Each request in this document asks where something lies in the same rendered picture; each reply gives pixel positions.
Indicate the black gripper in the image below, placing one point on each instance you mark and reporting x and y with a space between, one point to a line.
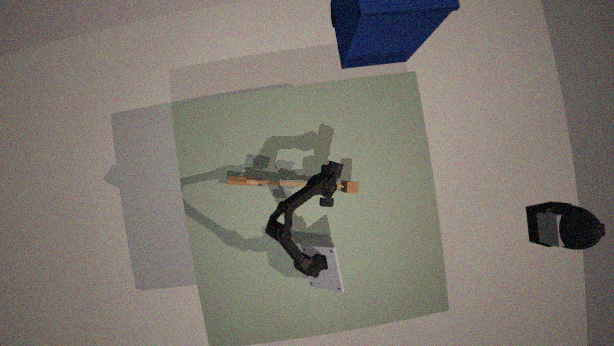
326 202

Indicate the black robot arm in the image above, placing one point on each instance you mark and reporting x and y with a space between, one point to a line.
316 185

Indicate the long wooden rail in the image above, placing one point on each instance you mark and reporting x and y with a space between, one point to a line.
281 183

